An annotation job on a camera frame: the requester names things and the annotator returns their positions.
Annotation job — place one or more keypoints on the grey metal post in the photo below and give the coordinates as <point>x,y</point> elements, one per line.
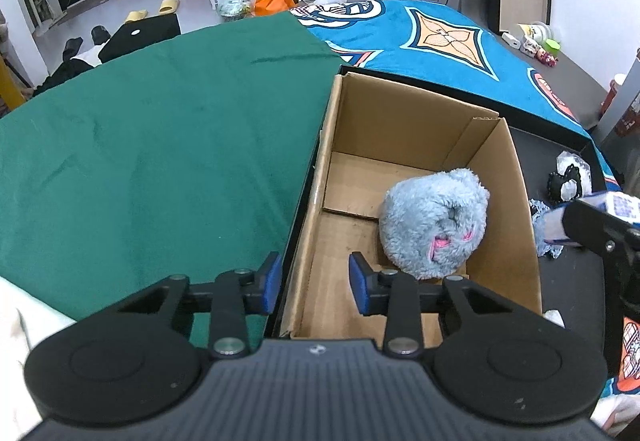
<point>620,106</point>

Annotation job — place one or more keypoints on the red and white cup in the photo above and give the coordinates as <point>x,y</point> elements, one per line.
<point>612,96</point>

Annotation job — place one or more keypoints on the black clothing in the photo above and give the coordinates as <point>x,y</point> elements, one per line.
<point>70,71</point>

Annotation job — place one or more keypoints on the cardboard box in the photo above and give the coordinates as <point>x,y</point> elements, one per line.
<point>350,131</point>

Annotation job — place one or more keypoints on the green cloth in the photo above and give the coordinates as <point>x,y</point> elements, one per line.
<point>150,146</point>

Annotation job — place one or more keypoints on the yellow slipper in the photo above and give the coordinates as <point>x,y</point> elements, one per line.
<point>136,16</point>
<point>169,6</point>

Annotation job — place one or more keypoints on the white crumpled plastic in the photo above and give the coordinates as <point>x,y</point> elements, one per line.
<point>553,318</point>

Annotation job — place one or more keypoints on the grey desk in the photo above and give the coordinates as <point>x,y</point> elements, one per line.
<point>575,71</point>

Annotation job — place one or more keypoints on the black tray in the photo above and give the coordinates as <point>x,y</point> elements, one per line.
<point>575,281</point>

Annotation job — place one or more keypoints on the light blue plush toy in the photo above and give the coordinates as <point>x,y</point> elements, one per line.
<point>420,221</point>

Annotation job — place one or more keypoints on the black mat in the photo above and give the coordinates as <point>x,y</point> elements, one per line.
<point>145,33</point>

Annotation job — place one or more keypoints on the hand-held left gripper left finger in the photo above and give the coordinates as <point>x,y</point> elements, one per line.
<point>272,282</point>

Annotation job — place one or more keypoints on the clear plastic bag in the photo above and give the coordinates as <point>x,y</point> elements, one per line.
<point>575,161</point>

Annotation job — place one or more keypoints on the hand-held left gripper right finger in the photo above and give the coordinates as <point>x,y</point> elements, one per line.
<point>357,282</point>

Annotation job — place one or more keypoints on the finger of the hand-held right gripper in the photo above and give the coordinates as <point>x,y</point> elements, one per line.
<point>587,226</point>

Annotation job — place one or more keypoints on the green cup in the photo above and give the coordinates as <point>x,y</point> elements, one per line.
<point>551,44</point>

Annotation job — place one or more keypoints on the green patterned bag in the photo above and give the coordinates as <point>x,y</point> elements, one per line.
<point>232,9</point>

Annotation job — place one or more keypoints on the black shoe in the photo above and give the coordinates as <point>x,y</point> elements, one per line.
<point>101,34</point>
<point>73,47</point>

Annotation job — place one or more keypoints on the blue tissue pack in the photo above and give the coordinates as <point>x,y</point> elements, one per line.
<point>622,207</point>

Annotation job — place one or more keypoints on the black and white plush toy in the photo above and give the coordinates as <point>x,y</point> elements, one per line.
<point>565,186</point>

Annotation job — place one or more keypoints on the white bedsheet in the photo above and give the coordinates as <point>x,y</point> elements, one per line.
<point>15,321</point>

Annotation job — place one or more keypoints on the small toy figurines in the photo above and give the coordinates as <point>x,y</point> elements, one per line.
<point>540,52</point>

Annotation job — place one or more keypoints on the blue printed blanket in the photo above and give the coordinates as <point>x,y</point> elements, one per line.
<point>390,36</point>

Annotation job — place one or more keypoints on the white charger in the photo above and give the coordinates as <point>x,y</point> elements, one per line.
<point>511,39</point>

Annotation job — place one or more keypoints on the white plastic cup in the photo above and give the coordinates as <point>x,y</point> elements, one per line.
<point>535,31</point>

